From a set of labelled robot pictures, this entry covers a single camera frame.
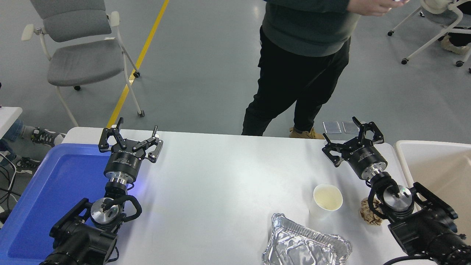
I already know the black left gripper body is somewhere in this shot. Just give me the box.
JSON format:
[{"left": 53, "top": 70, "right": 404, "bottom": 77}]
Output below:
[{"left": 104, "top": 140, "right": 147, "bottom": 183}]

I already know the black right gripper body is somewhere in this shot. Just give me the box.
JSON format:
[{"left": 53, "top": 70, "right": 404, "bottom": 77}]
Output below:
[{"left": 346, "top": 138, "right": 388, "bottom": 180}]

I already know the white paper cup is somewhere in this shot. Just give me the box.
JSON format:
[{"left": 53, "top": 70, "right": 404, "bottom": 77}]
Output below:
[{"left": 308, "top": 184, "right": 343, "bottom": 220}]

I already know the person's hand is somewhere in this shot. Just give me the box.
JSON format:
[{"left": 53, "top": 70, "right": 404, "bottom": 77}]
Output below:
[{"left": 347, "top": 0, "right": 409, "bottom": 17}]

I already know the crumpled tan paper ball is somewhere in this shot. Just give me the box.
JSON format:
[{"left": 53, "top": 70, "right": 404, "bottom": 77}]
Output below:
[{"left": 360, "top": 197, "right": 385, "bottom": 226}]

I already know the large pale bin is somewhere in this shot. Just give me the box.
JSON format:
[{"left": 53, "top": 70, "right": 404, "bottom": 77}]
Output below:
[{"left": 394, "top": 140, "right": 471, "bottom": 243}]

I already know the person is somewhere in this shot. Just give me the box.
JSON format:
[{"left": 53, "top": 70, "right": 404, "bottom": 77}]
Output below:
[
  {"left": 0, "top": 119, "right": 67, "bottom": 174},
  {"left": 241, "top": 0, "right": 361, "bottom": 139},
  {"left": 438, "top": 32, "right": 471, "bottom": 56}
]

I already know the blue plastic tray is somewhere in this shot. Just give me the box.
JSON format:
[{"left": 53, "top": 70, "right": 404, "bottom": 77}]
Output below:
[{"left": 0, "top": 143, "right": 114, "bottom": 265}]

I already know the silver foil tray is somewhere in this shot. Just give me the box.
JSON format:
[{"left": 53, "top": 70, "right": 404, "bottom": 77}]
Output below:
[{"left": 262, "top": 213, "right": 353, "bottom": 265}]

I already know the small white table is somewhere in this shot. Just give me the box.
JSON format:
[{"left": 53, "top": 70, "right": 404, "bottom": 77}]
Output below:
[{"left": 0, "top": 107, "right": 23, "bottom": 139}]

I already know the white wheeled chair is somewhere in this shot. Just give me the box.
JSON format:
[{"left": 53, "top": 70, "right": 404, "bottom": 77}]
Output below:
[{"left": 387, "top": 0, "right": 471, "bottom": 67}]

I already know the grey chair with white frame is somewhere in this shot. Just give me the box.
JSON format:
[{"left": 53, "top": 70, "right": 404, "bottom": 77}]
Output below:
[{"left": 21, "top": 0, "right": 145, "bottom": 127}]

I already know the white cable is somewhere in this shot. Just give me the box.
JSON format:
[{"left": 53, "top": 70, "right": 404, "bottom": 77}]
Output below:
[{"left": 0, "top": 151, "right": 17, "bottom": 210}]

